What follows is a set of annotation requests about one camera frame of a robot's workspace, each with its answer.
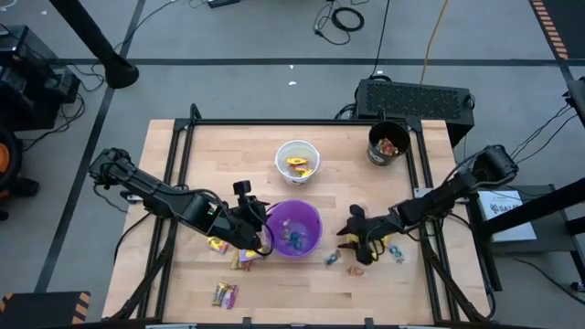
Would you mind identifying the silver mounting bracket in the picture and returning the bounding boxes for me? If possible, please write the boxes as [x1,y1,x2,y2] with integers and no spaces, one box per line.
[412,186,433,205]

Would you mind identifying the black metal stand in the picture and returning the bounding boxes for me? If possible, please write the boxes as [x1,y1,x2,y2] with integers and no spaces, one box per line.
[464,175,585,293]

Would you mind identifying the black hazard striped mat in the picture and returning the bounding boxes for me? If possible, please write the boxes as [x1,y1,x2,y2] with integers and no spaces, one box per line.
[0,291,92,329]
[528,0,585,61]

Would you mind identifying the thin black floor cable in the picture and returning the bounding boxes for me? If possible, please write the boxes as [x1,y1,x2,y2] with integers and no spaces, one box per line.
[112,0,178,51]

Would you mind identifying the black hanging cable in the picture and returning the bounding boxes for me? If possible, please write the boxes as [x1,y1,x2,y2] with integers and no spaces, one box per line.
[368,0,392,79]

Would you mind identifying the black pole stand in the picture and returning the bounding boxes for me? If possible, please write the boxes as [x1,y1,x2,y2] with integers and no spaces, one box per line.
[48,0,141,90]

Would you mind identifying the white ghost face bucket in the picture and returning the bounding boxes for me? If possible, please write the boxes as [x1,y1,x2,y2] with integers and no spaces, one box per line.
[274,139,322,186]

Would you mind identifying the purple Haribo bag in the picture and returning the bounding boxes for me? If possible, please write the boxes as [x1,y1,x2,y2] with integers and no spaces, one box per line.
[210,281,240,311]

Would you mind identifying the white labelled box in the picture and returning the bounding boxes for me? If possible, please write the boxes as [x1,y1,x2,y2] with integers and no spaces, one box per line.
[476,189,538,244]

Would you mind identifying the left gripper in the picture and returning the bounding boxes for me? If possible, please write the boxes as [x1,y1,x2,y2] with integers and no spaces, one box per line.
[214,196,271,252]

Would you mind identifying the purple jack-o-lantern bucket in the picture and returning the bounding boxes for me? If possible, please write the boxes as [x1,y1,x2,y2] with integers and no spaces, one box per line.
[258,198,324,260]

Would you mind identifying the orange black machine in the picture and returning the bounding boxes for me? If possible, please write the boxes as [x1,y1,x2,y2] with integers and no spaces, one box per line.
[0,126,40,222]

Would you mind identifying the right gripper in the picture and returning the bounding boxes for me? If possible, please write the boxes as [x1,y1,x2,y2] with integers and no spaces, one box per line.
[336,210,406,267]

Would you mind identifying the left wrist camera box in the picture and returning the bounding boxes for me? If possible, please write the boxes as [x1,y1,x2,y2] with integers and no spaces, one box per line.
[231,179,254,207]

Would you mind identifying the coiled black cable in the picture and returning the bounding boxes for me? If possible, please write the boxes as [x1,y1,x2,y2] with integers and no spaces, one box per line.
[313,0,366,47]

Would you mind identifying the black equipment cart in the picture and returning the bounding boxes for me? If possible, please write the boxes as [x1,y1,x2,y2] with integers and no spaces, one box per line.
[0,25,82,133]

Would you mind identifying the yellow hanging cable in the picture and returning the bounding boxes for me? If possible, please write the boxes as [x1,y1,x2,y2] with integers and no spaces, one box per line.
[419,0,452,86]

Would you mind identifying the black vampire face bucket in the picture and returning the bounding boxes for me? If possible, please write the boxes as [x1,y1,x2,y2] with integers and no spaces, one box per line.
[367,120,411,167]

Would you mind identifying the red gold Haribo bag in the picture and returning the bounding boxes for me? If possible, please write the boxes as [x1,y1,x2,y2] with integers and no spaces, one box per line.
[374,137,400,158]

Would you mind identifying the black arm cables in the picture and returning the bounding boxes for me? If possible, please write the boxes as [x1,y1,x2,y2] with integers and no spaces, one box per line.
[508,103,580,166]

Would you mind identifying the black table frame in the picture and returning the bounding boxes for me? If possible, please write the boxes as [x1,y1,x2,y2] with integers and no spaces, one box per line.
[109,102,497,329]

